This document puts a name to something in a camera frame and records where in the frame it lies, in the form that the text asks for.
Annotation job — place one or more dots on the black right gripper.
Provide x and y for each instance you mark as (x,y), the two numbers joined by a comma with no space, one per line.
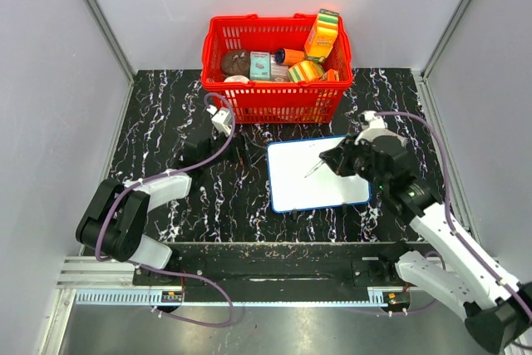
(337,158)

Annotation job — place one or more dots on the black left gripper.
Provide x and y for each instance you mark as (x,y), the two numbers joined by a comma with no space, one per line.
(241,150)

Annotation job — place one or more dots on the black whiteboard marker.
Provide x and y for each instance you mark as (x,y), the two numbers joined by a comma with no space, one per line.
(314,168)

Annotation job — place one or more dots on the blue framed whiteboard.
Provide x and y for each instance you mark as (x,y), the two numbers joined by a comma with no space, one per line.
(289,161)

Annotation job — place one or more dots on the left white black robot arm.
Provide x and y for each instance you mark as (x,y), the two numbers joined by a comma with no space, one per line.
(115,219)

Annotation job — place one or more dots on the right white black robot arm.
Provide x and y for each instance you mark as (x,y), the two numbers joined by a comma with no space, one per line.
(492,303)

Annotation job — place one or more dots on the red plastic shopping basket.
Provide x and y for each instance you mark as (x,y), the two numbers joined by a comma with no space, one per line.
(260,102)

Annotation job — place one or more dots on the white round lid container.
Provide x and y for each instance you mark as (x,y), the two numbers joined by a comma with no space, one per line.
(236,79)

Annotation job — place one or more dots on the pink white small box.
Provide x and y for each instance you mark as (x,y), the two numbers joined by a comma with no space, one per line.
(278,72)

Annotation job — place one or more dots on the orange snack packet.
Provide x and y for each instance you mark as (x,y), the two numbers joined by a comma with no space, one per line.
(330,75)

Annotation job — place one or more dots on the yellow green sponge pack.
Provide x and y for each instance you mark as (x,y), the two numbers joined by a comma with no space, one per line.
(307,71)

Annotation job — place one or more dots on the teal small box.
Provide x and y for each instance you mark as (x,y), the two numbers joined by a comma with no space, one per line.
(260,66)

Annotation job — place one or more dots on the brown round bread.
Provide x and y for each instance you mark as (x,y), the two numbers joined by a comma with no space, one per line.
(236,62)

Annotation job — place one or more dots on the orange blue-capped bottle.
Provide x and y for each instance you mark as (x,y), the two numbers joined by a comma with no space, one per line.
(288,57)

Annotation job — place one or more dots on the orange juice carton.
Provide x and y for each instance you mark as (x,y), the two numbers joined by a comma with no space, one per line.
(322,36)

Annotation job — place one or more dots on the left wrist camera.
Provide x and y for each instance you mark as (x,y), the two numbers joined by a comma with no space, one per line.
(221,119)

